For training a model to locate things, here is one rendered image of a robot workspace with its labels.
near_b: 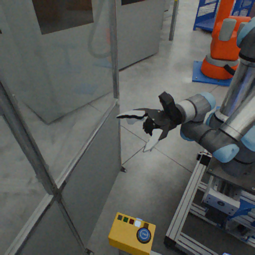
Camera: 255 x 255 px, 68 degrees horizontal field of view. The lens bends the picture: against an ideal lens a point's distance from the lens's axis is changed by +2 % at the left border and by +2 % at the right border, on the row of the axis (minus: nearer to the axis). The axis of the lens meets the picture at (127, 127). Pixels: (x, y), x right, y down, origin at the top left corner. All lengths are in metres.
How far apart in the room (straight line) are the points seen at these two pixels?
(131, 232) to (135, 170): 1.48
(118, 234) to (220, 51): 3.64
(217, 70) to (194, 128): 3.39
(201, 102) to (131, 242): 0.55
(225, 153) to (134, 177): 1.58
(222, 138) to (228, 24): 3.24
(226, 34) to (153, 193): 2.89
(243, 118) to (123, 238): 0.59
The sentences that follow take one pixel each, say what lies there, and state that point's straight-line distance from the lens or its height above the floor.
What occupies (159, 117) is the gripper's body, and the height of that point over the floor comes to 1.47.
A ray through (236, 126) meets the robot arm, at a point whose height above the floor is 1.42.
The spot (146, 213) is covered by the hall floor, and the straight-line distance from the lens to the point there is 2.00.
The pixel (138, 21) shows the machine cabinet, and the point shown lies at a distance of 4.26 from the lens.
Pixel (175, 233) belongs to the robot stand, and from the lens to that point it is 1.73.
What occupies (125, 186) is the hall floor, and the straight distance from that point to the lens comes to 2.12.
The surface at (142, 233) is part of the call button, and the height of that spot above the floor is 1.08.
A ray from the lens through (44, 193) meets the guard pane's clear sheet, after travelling 0.97.
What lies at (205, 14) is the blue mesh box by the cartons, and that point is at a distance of 6.97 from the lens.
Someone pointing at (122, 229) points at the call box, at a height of 1.07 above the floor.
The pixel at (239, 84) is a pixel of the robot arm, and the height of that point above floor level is 1.45.
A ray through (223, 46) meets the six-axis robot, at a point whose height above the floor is 0.62.
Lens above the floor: 1.84
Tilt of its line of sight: 43 degrees down
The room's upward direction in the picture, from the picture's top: straight up
